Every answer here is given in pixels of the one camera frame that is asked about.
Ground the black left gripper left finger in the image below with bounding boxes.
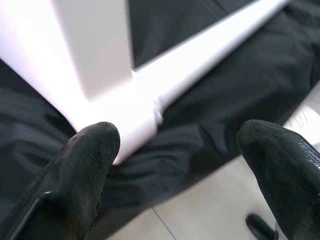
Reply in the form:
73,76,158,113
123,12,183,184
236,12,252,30
0,121,122,240

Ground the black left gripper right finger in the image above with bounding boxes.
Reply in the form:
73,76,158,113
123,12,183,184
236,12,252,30
235,119,320,240

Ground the white plastic children table top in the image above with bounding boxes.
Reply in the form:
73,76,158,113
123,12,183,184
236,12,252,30
0,0,165,166

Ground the white plastic table leg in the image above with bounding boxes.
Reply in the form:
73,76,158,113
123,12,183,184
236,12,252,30
153,0,292,123

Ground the black metal bar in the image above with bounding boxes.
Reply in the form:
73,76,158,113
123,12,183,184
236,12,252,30
245,213,280,240

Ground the black cloth table cover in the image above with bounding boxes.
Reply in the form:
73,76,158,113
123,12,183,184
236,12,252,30
0,0,320,240

